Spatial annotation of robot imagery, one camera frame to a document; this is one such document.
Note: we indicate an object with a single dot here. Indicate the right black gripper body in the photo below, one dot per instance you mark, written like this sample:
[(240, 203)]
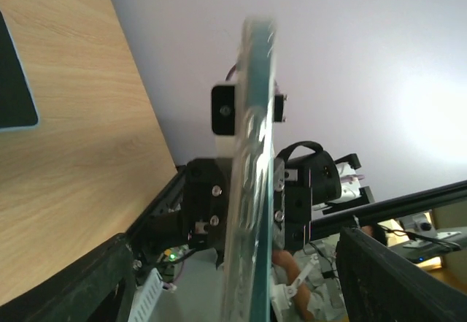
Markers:
[(205, 201)]

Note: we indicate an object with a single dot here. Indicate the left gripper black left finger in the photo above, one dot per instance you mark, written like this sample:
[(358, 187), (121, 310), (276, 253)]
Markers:
[(99, 286)]

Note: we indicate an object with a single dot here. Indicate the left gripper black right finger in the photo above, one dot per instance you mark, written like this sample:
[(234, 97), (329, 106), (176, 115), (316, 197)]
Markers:
[(379, 285)]

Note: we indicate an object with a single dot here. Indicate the clear magsafe phone case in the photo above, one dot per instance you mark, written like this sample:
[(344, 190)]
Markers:
[(241, 238)]

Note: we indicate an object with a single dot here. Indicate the blue phone dark screen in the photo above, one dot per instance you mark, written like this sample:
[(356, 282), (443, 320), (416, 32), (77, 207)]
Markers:
[(18, 108)]

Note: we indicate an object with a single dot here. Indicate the teal phone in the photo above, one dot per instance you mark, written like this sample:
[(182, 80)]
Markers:
[(262, 71)]

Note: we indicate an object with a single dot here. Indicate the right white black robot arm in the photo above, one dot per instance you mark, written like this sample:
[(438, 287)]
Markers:
[(305, 179)]

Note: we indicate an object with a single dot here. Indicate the person in background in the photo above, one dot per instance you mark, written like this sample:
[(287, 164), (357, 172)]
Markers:
[(312, 301)]

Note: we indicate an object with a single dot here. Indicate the white slotted cable duct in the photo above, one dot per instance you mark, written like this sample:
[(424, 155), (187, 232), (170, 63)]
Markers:
[(146, 298)]

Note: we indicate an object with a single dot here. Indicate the black aluminium frame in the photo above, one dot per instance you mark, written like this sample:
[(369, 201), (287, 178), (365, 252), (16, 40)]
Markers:
[(157, 228)]

